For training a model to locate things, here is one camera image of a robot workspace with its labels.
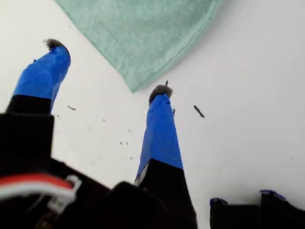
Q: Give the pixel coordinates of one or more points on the green t-shirt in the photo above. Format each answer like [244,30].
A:
[143,35]

